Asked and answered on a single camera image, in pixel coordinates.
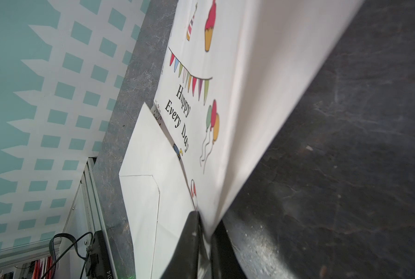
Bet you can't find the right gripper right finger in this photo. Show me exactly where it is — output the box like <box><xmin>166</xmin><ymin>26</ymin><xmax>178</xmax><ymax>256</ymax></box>
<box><xmin>210</xmin><ymin>221</ymin><xmax>247</xmax><ymax>279</ymax></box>

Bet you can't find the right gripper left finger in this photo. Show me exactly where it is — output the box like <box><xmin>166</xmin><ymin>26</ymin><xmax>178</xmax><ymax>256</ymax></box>
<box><xmin>161</xmin><ymin>211</ymin><xmax>202</xmax><ymax>279</ymax></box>

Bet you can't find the paper bag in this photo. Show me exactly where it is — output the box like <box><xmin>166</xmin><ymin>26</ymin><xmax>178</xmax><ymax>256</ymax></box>
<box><xmin>119</xmin><ymin>1</ymin><xmax>362</xmax><ymax>279</ymax></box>

